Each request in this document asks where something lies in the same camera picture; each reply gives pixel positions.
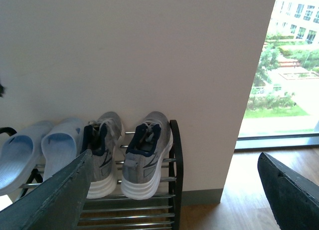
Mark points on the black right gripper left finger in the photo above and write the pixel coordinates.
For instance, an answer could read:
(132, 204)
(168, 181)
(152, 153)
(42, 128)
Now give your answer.
(57, 203)

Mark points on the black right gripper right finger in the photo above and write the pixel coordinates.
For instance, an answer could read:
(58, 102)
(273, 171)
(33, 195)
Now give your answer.
(294, 200)

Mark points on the grey knit sneaker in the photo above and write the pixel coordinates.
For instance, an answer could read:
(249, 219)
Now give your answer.
(141, 171)
(103, 137)

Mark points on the black metal shoe rack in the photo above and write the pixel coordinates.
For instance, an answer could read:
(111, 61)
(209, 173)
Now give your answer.
(117, 212)

